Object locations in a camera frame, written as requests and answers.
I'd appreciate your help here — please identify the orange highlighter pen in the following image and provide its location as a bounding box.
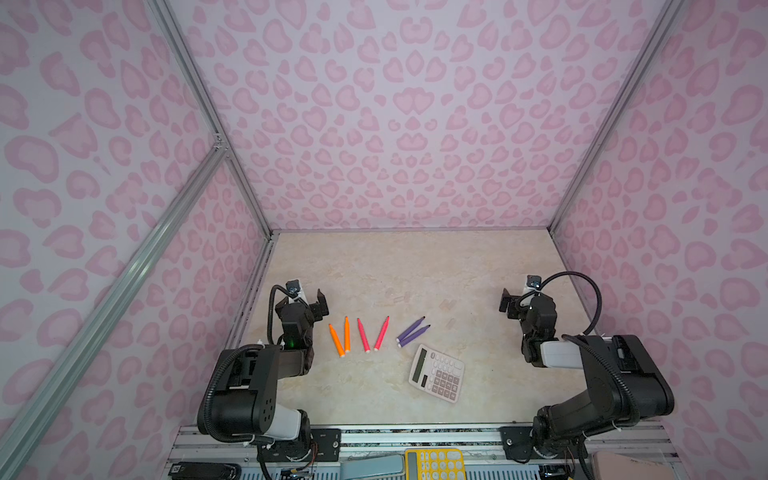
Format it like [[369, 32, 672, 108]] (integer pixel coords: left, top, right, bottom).
[[329, 325, 346, 358], [344, 316, 351, 354]]

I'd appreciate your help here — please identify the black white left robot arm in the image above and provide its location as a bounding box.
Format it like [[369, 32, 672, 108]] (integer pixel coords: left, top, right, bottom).
[[197, 281, 329, 462]]

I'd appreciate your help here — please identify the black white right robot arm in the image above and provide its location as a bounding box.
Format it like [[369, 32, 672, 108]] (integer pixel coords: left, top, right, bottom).
[[499, 290, 675, 463]]

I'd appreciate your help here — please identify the pink highlighter pen left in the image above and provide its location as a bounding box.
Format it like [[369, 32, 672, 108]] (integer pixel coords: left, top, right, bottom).
[[357, 318, 371, 353]]

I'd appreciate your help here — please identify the pink highlighter pen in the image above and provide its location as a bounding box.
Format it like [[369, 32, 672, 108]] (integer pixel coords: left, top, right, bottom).
[[357, 318, 371, 353], [374, 316, 390, 351]]

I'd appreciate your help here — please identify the pink highlighter pen right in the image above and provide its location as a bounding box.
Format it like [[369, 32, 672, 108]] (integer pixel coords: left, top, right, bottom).
[[374, 316, 390, 351]]

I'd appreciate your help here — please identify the purple highlighter pen upper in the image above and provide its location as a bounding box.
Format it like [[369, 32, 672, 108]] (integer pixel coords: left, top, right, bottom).
[[397, 316, 425, 344]]

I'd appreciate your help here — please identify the purple highlighter pen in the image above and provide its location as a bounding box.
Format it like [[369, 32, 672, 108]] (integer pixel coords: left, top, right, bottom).
[[399, 325, 431, 347], [397, 316, 425, 344]]

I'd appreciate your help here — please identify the purple highlighter pen lower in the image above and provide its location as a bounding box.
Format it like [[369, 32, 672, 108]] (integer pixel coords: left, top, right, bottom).
[[399, 325, 431, 347]]

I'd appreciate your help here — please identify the pink white calculator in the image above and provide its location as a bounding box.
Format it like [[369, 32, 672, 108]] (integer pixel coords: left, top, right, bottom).
[[408, 344, 466, 404]]

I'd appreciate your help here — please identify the grey blue case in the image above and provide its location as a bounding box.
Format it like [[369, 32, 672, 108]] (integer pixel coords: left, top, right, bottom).
[[339, 454, 405, 480]]

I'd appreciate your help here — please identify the yellow calculator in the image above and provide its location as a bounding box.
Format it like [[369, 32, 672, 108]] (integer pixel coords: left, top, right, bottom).
[[404, 448, 467, 480]]

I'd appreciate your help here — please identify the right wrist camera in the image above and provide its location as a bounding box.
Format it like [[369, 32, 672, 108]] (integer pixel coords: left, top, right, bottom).
[[523, 275, 543, 293]]

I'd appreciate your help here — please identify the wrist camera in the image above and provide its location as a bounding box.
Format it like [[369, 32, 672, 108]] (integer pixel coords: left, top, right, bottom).
[[285, 279, 307, 303], [523, 275, 543, 293]]

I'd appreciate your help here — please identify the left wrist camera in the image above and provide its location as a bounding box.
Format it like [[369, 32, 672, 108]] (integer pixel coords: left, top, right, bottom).
[[285, 279, 307, 303]]

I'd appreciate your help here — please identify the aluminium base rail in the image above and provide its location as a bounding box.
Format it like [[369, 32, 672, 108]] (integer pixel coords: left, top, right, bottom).
[[161, 421, 688, 479]]

